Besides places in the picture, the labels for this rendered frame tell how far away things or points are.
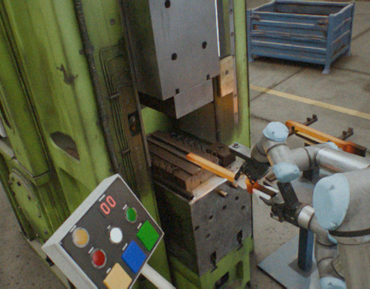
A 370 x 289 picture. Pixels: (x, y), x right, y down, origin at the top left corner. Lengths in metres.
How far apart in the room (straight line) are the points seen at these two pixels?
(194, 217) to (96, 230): 0.56
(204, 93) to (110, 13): 0.46
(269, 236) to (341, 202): 1.90
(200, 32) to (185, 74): 0.16
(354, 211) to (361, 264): 0.12
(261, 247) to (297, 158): 1.47
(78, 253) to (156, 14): 0.77
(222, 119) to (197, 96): 0.40
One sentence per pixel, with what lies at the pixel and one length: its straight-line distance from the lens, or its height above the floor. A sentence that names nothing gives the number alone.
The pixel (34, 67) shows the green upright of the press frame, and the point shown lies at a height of 1.47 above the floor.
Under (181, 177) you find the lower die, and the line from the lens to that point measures 1.66.
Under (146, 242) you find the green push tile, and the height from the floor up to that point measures 1.00.
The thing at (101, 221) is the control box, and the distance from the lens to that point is 1.27.
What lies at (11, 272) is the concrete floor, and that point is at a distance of 2.99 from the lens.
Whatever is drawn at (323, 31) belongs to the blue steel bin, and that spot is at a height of 0.52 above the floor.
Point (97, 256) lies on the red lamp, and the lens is 1.23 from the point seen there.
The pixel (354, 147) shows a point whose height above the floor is 0.96.
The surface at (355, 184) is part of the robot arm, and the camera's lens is 0.93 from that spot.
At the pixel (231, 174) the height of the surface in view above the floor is 1.01.
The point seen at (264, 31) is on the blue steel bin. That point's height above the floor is 0.45.
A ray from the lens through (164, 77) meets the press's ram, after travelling 1.40.
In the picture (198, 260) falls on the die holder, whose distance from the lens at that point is 1.86.
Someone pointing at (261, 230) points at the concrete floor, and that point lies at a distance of 2.81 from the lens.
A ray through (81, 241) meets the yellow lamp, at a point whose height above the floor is 1.16.
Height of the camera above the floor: 1.94
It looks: 31 degrees down
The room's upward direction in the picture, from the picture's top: 7 degrees counter-clockwise
